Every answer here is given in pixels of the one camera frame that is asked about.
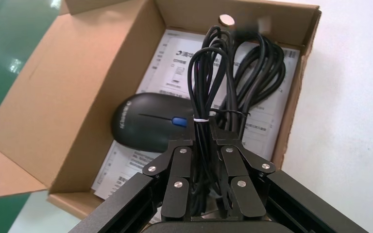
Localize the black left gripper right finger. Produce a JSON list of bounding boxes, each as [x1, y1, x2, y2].
[[209, 120, 369, 233]]

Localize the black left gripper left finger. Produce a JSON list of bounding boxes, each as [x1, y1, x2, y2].
[[69, 139, 194, 233]]

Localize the black wired computer mouse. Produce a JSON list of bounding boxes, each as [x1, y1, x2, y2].
[[110, 25, 231, 222]]

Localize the black power cord with plug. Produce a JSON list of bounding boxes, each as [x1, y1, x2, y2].
[[211, 30, 287, 197]]

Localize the brown cardboard storage box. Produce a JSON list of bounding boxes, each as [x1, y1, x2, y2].
[[0, 0, 322, 220]]

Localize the white printed instruction sheet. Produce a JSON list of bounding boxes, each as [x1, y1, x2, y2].
[[91, 29, 302, 200]]

